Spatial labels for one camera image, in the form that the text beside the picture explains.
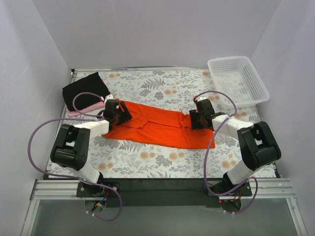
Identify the orange t shirt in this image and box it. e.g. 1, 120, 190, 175
103, 101, 214, 149

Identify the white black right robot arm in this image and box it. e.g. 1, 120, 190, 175
189, 97, 281, 196

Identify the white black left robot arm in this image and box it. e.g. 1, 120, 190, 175
50, 99, 132, 197

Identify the folded pink t shirt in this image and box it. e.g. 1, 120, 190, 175
66, 78, 109, 118

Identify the folded black t shirt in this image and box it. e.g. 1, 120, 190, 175
62, 71, 111, 111

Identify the floral table cloth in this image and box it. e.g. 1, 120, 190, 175
49, 69, 275, 179

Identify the white plastic basket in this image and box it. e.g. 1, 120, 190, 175
207, 56, 270, 108

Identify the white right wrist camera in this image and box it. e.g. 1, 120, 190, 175
193, 96, 208, 104

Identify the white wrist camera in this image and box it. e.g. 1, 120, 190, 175
193, 96, 208, 104
100, 94, 114, 104

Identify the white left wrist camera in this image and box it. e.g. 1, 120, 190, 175
100, 94, 114, 104

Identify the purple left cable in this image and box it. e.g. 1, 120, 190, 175
28, 92, 123, 222

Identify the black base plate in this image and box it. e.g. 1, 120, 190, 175
76, 177, 253, 208

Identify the aluminium frame rail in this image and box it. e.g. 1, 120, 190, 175
22, 178, 307, 236

